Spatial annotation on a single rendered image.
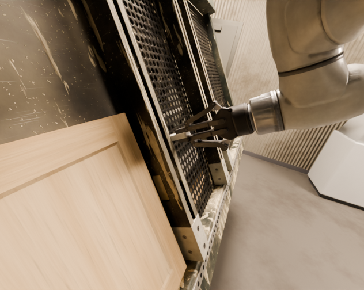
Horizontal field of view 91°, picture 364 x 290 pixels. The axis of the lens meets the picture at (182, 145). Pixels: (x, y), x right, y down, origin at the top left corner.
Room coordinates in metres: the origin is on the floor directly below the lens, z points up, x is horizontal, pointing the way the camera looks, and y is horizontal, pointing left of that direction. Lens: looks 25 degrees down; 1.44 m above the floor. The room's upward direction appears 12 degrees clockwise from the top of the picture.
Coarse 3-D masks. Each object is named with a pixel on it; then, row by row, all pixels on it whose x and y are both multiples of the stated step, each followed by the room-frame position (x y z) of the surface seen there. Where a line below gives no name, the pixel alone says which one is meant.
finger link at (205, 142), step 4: (200, 140) 0.46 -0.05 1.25; (204, 140) 0.45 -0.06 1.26; (208, 140) 0.45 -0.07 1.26; (212, 140) 0.45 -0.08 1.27; (216, 140) 0.44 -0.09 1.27; (220, 140) 0.44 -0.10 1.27; (192, 144) 0.44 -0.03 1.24; (196, 144) 0.44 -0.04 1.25; (200, 144) 0.44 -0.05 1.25; (204, 144) 0.43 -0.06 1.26; (208, 144) 0.43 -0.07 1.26; (212, 144) 0.43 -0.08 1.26; (216, 144) 0.42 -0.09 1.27; (220, 144) 0.42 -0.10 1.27; (224, 144) 0.42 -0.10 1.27; (224, 148) 0.42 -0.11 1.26
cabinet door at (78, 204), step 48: (48, 144) 0.23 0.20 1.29; (96, 144) 0.30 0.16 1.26; (0, 192) 0.15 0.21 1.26; (48, 192) 0.19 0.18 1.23; (96, 192) 0.25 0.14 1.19; (144, 192) 0.34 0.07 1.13; (0, 240) 0.13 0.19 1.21; (48, 240) 0.16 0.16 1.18; (96, 240) 0.20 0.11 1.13; (144, 240) 0.28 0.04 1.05; (0, 288) 0.10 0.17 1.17; (48, 288) 0.12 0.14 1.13; (96, 288) 0.16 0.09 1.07; (144, 288) 0.21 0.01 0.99
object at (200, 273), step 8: (240, 144) 1.46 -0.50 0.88; (224, 192) 0.73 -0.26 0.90; (224, 200) 0.69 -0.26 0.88; (216, 216) 0.56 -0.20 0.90; (216, 224) 0.52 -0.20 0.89; (208, 240) 0.44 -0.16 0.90; (208, 248) 0.41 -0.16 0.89; (208, 256) 0.39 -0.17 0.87; (200, 264) 0.35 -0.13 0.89; (200, 272) 0.33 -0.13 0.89; (200, 280) 0.31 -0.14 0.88; (192, 288) 0.28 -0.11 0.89
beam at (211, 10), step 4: (192, 0) 1.53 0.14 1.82; (196, 0) 1.55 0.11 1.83; (200, 0) 1.58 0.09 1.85; (204, 0) 1.60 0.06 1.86; (208, 0) 1.67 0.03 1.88; (212, 0) 1.86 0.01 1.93; (192, 4) 1.58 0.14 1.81; (196, 4) 1.61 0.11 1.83; (200, 4) 1.63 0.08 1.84; (204, 4) 1.66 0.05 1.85; (208, 4) 1.69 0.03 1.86; (212, 4) 1.80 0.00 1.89; (196, 8) 1.67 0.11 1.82; (200, 8) 1.69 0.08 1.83; (204, 8) 1.72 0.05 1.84; (208, 8) 1.75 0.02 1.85; (212, 8) 1.78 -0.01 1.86; (200, 12) 1.76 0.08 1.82; (204, 12) 1.79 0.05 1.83; (208, 12) 1.82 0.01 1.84; (212, 12) 1.86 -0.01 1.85
